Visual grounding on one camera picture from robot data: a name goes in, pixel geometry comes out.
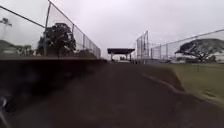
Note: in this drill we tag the flat-roofed shelter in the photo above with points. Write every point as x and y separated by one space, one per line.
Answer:
120 51

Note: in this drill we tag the dark dirt path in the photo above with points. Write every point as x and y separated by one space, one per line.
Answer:
120 100

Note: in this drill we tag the large dark tree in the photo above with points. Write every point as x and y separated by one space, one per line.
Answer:
58 38

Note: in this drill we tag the wide spreading tree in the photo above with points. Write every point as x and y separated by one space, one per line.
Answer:
201 48

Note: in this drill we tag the green grass field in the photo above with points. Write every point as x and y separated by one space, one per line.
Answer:
203 78

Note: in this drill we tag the tall light pole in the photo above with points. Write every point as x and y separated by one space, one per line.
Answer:
5 23

